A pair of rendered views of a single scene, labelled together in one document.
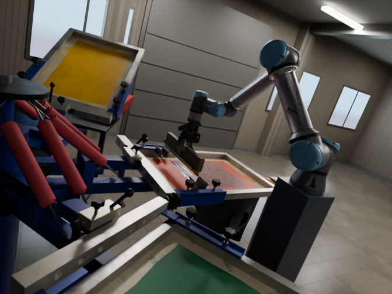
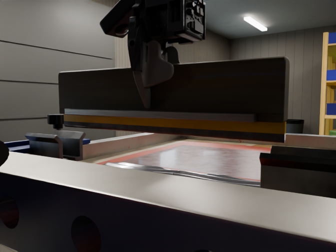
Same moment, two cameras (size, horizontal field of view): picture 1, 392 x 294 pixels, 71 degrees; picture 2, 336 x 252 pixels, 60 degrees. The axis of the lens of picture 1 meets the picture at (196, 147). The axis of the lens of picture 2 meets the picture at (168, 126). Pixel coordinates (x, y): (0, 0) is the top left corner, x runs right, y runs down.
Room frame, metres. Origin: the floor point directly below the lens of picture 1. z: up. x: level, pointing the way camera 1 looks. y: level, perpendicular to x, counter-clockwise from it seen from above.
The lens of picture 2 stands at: (1.04, 0.20, 1.08)
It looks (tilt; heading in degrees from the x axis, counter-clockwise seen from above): 5 degrees down; 338
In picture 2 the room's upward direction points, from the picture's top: straight up
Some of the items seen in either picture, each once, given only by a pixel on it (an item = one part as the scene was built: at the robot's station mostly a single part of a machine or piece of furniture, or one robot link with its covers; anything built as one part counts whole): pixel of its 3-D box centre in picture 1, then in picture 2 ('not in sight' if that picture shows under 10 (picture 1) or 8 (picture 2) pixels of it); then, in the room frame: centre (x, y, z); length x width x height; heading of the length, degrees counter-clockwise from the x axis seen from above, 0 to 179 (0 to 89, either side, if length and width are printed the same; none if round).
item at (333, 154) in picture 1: (320, 152); not in sight; (1.15, -0.51, 1.37); 0.13 x 0.12 x 0.14; 141
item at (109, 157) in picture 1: (119, 162); not in sight; (1.24, 0.34, 1.02); 0.17 x 0.06 x 0.05; 127
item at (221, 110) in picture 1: (214, 108); not in sight; (1.39, -0.04, 1.39); 0.11 x 0.11 x 0.08; 51
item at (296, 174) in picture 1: (310, 177); not in sight; (1.15, -0.52, 1.25); 0.15 x 0.15 x 0.10
